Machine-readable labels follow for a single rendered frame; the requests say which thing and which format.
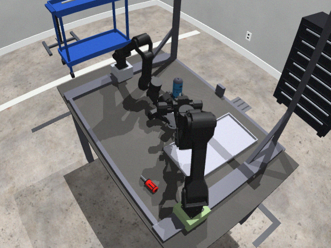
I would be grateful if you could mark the white shallow tray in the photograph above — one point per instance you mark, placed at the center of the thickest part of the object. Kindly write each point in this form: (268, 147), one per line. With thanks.
(230, 139)

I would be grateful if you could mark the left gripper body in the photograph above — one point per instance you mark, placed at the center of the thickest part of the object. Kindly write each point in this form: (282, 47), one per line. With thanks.
(163, 108)

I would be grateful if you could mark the white square plate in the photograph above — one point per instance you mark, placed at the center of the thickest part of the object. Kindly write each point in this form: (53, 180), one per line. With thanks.
(170, 116)

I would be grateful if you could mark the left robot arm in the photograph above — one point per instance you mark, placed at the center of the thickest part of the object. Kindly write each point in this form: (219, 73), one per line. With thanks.
(193, 131)

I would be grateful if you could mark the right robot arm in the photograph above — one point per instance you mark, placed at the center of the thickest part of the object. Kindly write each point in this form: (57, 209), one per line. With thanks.
(147, 60)

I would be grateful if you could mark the blue electric screwdriver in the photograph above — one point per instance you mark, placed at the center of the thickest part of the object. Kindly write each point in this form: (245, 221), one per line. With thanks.
(177, 87)

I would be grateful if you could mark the grey cylindrical joint module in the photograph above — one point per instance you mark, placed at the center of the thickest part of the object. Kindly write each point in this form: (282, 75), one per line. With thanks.
(172, 125)

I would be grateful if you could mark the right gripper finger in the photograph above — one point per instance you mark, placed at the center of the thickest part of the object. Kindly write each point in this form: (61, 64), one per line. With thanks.
(162, 118)

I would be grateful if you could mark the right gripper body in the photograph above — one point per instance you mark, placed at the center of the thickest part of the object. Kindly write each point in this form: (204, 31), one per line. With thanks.
(152, 113)

